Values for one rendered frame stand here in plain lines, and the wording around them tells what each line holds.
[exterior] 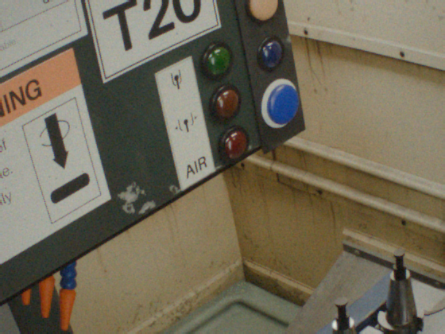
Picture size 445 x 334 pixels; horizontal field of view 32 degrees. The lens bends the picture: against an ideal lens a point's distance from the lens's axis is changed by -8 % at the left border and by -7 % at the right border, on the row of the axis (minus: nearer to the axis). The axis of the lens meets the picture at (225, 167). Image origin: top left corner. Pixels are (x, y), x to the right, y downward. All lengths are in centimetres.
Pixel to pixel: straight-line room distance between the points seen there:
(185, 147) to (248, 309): 160
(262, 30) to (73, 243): 20
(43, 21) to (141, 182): 14
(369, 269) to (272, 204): 32
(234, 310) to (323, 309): 44
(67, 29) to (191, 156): 14
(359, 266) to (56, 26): 139
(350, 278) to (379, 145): 33
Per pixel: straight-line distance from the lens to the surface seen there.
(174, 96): 55
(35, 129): 49
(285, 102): 60
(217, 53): 56
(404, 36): 146
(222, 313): 215
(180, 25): 54
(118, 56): 51
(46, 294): 76
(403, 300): 103
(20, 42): 47
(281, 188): 192
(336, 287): 180
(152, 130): 54
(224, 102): 57
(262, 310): 210
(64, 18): 49
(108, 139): 52
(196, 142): 57
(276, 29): 60
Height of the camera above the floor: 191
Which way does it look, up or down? 28 degrees down
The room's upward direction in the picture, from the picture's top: 12 degrees counter-clockwise
